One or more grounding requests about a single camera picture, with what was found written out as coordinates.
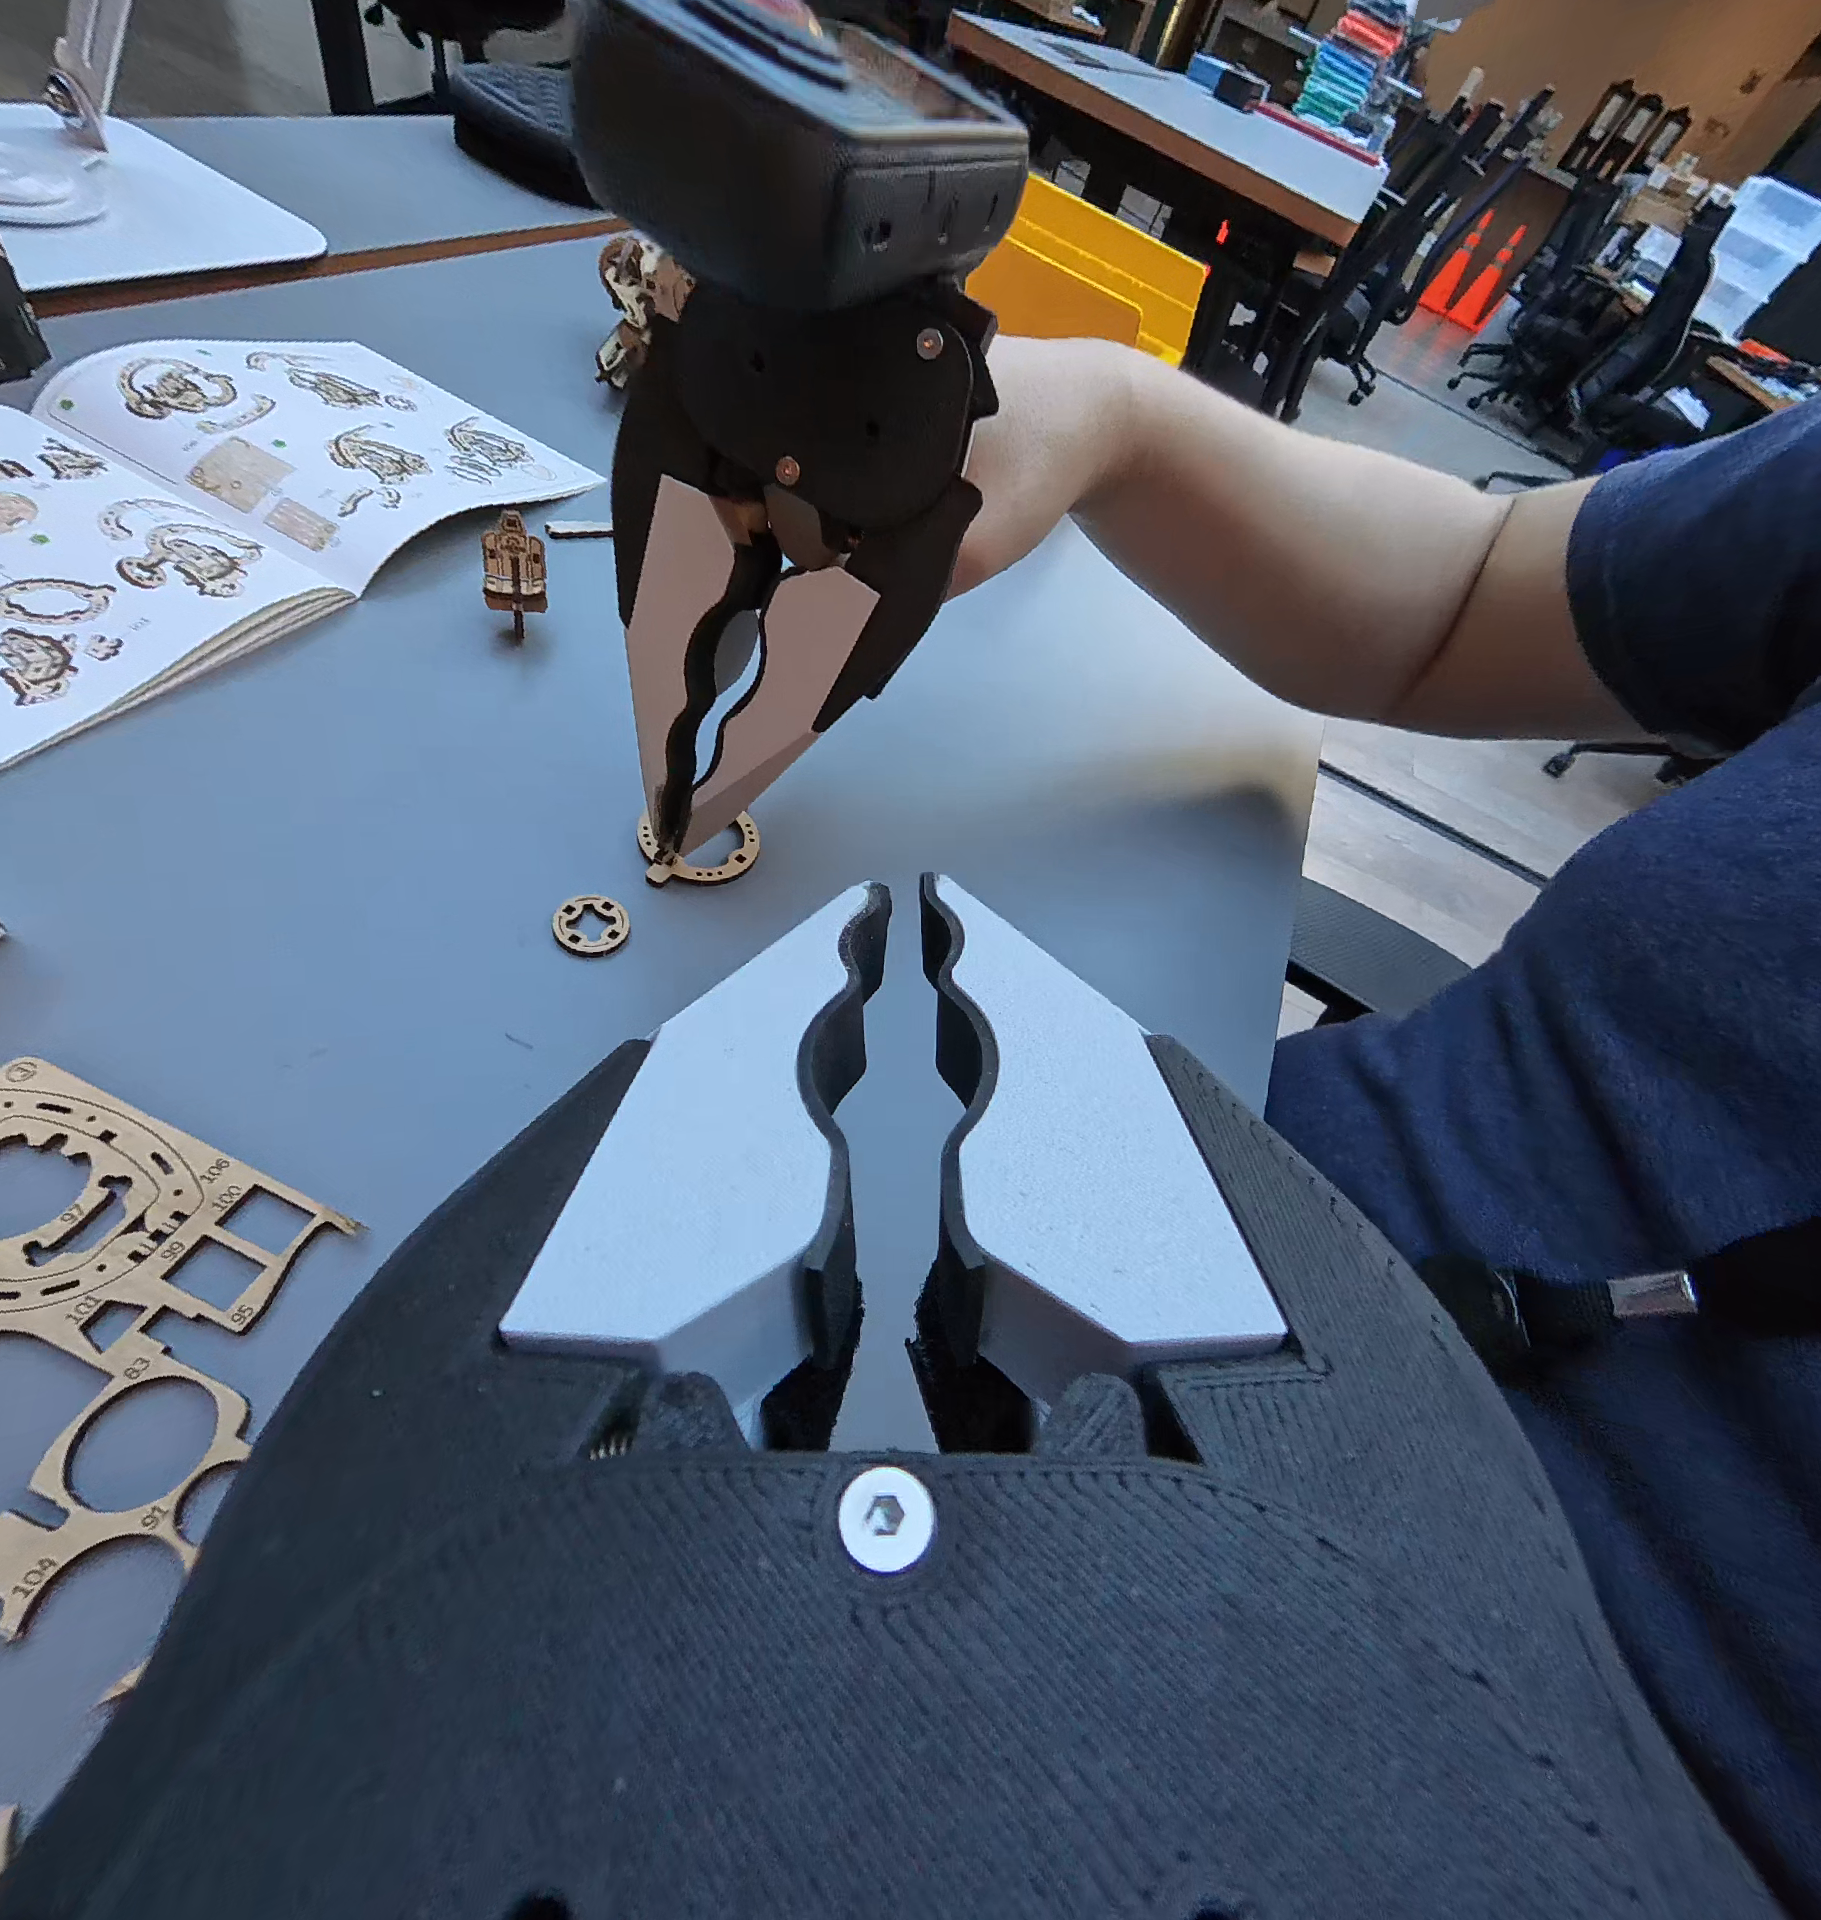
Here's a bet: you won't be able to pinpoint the wooden ring part with tabs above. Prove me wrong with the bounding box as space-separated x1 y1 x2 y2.
635 802 765 889

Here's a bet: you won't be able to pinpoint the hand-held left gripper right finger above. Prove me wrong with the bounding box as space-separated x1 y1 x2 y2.
911 872 1291 1454

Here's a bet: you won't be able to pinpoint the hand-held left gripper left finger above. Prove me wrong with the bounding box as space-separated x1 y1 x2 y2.
496 881 896 1454

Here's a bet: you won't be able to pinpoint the black drawstring with toggle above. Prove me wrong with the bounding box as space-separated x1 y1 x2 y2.
1427 1259 1704 1352

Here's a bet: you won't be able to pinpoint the metal stand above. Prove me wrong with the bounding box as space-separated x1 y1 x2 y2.
0 0 133 230

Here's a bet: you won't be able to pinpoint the white storage bins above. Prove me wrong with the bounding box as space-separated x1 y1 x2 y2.
1691 172 1821 340

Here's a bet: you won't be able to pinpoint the white rounded board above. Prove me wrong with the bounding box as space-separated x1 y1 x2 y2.
0 111 330 298

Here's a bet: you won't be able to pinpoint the yellow plastic bin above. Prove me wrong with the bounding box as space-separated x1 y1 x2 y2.
965 172 1212 365

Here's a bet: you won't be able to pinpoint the orange traffic cone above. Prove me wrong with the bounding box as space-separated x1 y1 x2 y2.
1420 209 1496 319
1456 224 1531 330

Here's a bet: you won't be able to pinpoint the person's right forearm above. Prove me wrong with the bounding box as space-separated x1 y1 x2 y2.
1066 351 1647 743

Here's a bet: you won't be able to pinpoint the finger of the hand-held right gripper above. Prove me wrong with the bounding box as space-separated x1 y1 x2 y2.
682 557 885 834
623 475 784 889

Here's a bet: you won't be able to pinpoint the small wooden model subassembly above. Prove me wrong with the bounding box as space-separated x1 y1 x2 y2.
479 509 552 639

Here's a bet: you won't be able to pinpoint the stack of coloured packs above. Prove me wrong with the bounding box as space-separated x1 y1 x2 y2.
1292 6 1414 138

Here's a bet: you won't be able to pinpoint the large wooden model assembly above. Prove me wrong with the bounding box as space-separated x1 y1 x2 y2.
595 231 696 383

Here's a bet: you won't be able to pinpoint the black mesh office chair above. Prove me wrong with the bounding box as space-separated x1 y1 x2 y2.
444 60 613 211

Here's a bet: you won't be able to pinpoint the background workbench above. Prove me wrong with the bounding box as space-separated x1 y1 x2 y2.
947 12 1392 377

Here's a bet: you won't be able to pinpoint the row of black office chairs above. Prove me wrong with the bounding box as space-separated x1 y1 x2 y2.
1255 90 1752 497

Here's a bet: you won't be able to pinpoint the person's right hand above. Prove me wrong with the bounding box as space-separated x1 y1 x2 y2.
944 332 1140 605

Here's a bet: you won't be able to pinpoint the white instruction booklet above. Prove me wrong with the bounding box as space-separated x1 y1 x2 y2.
0 336 606 797

